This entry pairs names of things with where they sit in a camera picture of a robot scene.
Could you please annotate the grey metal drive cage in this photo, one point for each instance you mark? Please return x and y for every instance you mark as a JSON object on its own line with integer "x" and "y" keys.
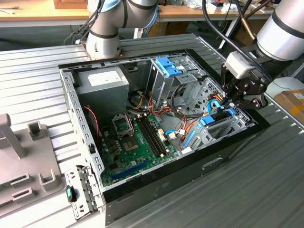
{"x": 165, "y": 86}

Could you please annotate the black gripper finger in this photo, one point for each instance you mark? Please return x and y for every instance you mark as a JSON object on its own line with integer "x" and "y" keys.
{"x": 229, "y": 83}
{"x": 257, "y": 104}

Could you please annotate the grey metal card bracket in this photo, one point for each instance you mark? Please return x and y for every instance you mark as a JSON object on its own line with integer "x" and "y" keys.
{"x": 86, "y": 188}

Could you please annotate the grey parts rack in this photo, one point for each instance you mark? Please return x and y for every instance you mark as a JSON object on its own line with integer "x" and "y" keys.
{"x": 35, "y": 156}

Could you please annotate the small cardboard box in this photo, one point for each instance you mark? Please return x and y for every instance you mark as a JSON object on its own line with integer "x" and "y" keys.
{"x": 175, "y": 28}

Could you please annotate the blue expansion slot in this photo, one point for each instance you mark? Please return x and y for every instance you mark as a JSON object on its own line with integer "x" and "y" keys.
{"x": 130, "y": 170}

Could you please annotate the brown arm base plate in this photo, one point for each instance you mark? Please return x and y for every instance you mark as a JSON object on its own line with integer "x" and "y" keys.
{"x": 83, "y": 46}

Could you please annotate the grey power supply unit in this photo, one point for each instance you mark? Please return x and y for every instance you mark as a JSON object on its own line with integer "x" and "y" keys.
{"x": 104, "y": 99}

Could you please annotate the hard disk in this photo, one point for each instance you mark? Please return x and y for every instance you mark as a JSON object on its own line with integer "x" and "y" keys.
{"x": 206, "y": 120}

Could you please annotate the green RAM stick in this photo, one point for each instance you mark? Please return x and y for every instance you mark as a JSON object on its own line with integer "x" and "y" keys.
{"x": 4, "y": 187}

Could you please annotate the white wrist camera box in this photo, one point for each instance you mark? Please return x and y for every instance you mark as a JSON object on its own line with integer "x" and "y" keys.
{"x": 238, "y": 64}

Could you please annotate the white paper label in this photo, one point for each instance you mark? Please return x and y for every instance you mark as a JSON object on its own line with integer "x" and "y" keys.
{"x": 186, "y": 150}

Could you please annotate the small white box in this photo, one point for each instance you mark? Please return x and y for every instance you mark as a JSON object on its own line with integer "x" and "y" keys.
{"x": 215, "y": 8}

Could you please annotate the blue plastic drive latch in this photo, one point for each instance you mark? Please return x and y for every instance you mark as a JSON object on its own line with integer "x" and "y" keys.
{"x": 162, "y": 63}
{"x": 173, "y": 71}

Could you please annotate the black open PC case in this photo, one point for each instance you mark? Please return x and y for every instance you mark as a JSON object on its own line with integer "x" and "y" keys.
{"x": 167, "y": 181}

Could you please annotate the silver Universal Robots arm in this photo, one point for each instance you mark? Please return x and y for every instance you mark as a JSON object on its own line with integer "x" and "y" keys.
{"x": 282, "y": 35}

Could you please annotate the cardboard box with label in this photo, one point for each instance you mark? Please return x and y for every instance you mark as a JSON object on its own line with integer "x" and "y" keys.
{"x": 292, "y": 104}

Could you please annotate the grey metal disk bay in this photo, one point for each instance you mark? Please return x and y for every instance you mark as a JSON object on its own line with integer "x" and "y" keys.
{"x": 204, "y": 137}

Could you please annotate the wooden desk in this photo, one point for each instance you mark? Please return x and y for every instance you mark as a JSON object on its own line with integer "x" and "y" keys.
{"x": 35, "y": 13}
{"x": 185, "y": 14}

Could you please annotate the CPU socket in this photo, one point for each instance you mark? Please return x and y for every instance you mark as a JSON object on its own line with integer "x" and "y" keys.
{"x": 131, "y": 144}

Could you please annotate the black RAM slot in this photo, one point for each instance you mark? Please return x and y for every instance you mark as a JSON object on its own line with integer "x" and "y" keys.
{"x": 157, "y": 136}
{"x": 154, "y": 136}
{"x": 151, "y": 136}
{"x": 148, "y": 136}

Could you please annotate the green motherboard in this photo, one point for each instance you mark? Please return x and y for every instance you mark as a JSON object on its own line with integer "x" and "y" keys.
{"x": 143, "y": 153}

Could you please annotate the black latch with teal tab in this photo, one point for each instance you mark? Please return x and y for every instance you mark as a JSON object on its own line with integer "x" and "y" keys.
{"x": 69, "y": 193}

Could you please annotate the white side table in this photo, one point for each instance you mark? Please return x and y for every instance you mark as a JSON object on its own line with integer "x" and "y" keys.
{"x": 285, "y": 84}

